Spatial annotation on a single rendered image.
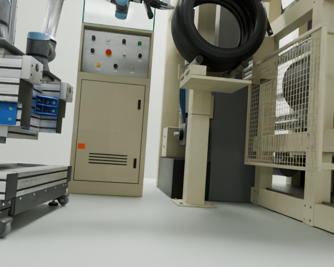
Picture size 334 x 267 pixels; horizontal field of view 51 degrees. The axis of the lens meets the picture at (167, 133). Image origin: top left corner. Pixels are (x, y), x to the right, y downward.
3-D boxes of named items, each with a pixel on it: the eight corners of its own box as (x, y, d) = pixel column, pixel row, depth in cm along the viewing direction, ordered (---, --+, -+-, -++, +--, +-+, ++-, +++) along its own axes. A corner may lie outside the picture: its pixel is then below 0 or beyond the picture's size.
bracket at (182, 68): (177, 79, 240) (178, 64, 240) (233, 85, 246) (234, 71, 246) (178, 78, 236) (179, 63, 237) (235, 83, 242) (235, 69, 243)
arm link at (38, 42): (22, 51, 184) (24, 26, 185) (29, 58, 197) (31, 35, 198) (45, 54, 185) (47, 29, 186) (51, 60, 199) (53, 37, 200)
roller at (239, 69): (223, 79, 242) (223, 72, 242) (229, 79, 243) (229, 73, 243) (241, 67, 208) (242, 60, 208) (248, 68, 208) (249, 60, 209)
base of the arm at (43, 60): (15, 69, 183) (17, 51, 183) (26, 76, 198) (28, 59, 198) (44, 71, 183) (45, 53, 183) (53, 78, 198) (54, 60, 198)
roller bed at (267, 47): (241, 82, 260) (244, 43, 262) (260, 84, 262) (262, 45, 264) (252, 77, 240) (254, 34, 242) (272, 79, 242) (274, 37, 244)
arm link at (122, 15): (113, 11, 203) (116, -7, 203) (114, 18, 214) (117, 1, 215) (126, 15, 203) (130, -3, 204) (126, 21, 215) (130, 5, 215)
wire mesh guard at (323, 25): (244, 163, 247) (249, 66, 251) (246, 164, 247) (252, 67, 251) (317, 171, 158) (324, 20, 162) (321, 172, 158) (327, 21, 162)
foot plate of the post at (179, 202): (170, 200, 255) (170, 197, 255) (206, 202, 259) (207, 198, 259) (177, 206, 228) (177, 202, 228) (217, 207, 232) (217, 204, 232)
